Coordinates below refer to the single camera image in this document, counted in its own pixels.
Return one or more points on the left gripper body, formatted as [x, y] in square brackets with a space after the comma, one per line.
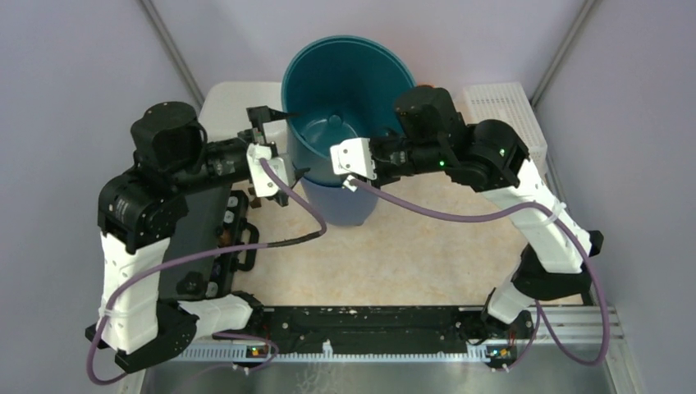
[226, 159]

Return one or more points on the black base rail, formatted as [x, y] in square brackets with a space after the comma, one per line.
[381, 330]

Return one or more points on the translucent white plastic tub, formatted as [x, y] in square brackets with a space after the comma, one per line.
[224, 113]

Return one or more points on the black case on left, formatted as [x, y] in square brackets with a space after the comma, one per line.
[216, 219]

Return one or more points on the teal bucket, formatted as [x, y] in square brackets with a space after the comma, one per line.
[335, 89]

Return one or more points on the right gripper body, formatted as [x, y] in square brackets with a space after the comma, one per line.
[395, 158]

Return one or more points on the white perforated basket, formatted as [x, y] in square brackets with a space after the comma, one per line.
[507, 102]

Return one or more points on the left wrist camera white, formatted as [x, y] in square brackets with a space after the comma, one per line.
[267, 168]

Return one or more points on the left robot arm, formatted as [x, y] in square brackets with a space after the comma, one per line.
[138, 212]

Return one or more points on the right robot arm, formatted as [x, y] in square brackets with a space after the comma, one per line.
[489, 157]

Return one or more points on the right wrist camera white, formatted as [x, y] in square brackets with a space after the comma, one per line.
[352, 158]

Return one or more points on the blue bucket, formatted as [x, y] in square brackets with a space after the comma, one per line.
[339, 206]

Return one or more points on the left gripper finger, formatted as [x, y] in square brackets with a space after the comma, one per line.
[283, 197]
[264, 114]

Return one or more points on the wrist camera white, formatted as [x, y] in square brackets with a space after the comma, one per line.
[352, 158]
[267, 168]

